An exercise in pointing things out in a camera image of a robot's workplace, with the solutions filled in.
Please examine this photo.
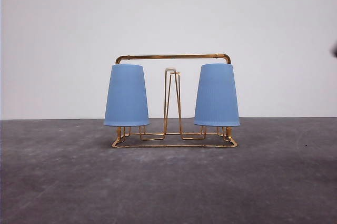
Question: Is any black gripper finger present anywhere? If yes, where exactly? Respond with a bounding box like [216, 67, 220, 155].
[334, 44, 337, 59]

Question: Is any blue ribbed cup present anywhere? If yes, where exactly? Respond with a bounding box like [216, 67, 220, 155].
[104, 64, 150, 126]
[194, 63, 240, 126]

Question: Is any gold wire cup rack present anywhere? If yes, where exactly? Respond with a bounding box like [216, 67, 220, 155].
[112, 54, 237, 148]

